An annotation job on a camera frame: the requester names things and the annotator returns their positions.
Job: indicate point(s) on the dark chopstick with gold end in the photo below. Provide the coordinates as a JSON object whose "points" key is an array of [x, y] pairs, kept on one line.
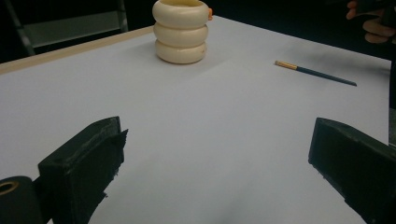
{"points": [[317, 73]]}

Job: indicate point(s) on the small orange object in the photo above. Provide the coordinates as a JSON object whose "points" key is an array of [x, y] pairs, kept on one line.
{"points": [[210, 14]]}

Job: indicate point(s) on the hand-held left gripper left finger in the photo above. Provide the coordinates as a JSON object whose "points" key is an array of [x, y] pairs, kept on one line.
{"points": [[77, 174]]}

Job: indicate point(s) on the white metal stand with shelf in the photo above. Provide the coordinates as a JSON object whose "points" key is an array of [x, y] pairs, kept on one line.
{"points": [[71, 28]]}

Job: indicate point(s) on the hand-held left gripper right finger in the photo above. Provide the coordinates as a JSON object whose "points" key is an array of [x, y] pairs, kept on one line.
{"points": [[358, 165]]}

